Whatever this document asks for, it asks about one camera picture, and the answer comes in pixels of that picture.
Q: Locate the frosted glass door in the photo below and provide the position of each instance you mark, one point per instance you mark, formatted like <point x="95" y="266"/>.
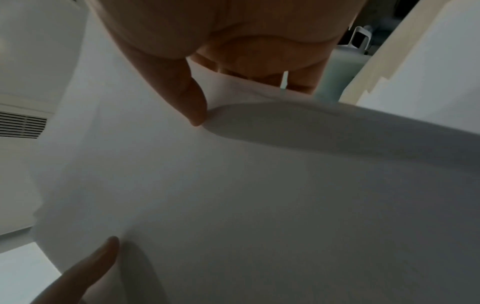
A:
<point x="341" y="71"/>

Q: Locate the white office chair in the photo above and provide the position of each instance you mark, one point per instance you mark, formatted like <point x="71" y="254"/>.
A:
<point x="365" y="37"/>

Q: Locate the pile of white paper sheets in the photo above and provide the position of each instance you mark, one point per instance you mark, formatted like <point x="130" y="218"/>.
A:
<point x="431" y="74"/>

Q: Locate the white paper stack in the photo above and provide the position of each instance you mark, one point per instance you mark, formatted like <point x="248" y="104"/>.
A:
<point x="225" y="207"/>

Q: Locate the white ceiling air vent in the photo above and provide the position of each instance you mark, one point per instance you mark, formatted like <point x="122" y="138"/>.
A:
<point x="22" y="124"/>

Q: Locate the person's right hand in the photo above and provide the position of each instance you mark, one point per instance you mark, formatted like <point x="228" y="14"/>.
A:
<point x="243" y="29"/>

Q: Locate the person's left hand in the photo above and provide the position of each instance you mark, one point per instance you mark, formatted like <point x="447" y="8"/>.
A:
<point x="82" y="273"/>

